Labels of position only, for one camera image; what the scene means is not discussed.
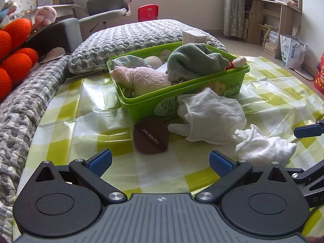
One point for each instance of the pink fluffy towel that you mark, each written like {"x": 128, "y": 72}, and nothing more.
{"x": 149, "y": 79}

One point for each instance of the large white foam block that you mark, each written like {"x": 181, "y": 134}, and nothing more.
{"x": 193, "y": 36}

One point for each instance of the plush doll with red hat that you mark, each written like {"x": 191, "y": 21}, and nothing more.
{"x": 239, "y": 61}

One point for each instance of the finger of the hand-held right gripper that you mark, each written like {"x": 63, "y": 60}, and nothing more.
{"x": 297, "y": 175}
{"x": 303, "y": 131}

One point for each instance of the red plastic chair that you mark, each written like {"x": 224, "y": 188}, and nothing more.
{"x": 148, "y": 12}

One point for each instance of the thin flat board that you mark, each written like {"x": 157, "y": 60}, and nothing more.
{"x": 41, "y": 31}

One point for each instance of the rag doll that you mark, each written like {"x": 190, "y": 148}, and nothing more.
{"x": 131, "y": 60}

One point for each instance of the red printed bag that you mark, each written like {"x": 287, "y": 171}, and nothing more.
{"x": 320, "y": 76}

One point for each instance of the white paper bag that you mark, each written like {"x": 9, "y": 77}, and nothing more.
{"x": 291, "y": 50}

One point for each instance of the grey quilted sofa cover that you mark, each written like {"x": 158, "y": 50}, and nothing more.
{"x": 22, "y": 106}

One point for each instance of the small white cloth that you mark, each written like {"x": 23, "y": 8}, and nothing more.
{"x": 263, "y": 146}

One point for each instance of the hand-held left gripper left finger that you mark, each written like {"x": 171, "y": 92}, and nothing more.
{"x": 100, "y": 160}

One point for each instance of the orange plush toy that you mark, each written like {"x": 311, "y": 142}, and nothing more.
{"x": 17, "y": 63}

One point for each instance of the pale crumpled paper piece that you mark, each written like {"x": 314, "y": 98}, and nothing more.
{"x": 54, "y": 53}

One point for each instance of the brown round puff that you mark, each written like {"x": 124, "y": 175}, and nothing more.
{"x": 149, "y": 136}

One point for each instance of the large white cloth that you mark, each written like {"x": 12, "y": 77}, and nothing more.
{"x": 215, "y": 116}

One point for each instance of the green plastic bin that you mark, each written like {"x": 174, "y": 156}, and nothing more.
{"x": 141, "y": 106}

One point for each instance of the grey patterned curtain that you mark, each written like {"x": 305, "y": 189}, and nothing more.
{"x": 235, "y": 5}

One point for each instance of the pink plush toy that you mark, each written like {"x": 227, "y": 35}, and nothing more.
{"x": 45, "y": 15}

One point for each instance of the grey quilted cushion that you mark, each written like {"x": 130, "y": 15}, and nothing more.
{"x": 121, "y": 40}

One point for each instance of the green towel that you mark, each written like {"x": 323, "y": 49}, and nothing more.
{"x": 192, "y": 60}

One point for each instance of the wooden shelf unit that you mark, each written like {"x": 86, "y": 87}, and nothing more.
{"x": 268, "y": 12}

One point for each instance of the yellow-green checkered tablecloth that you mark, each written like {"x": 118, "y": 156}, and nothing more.
{"x": 83, "y": 106}

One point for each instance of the grey office chair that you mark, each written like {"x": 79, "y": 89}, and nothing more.
{"x": 106, "y": 12}

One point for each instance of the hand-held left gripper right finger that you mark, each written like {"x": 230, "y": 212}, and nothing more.
{"x": 221, "y": 163}

